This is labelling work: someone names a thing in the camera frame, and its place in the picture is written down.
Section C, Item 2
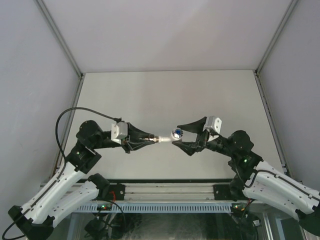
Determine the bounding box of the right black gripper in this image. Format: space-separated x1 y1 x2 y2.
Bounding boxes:
172 117 235 158

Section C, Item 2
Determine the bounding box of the silver threaded pipe fitting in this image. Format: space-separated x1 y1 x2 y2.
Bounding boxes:
147 134 160 143

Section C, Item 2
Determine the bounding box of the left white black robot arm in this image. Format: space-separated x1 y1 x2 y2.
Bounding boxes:
8 120 159 240

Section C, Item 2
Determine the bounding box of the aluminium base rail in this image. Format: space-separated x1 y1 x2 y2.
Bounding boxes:
39 177 306 202

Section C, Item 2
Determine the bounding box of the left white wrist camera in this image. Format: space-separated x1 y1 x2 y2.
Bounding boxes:
110 121 128 145

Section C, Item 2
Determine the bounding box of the grey slotted cable duct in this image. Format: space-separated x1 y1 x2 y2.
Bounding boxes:
74 202 247 214

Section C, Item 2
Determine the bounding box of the left black camera cable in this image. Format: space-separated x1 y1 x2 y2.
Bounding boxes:
55 107 122 166

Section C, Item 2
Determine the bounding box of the white plastic water faucet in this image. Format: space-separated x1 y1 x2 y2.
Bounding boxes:
158 128 184 143

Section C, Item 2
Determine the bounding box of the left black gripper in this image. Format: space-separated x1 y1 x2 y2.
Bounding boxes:
91 122 155 154

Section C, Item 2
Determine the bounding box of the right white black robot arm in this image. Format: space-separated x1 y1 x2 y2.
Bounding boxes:
171 116 320 236

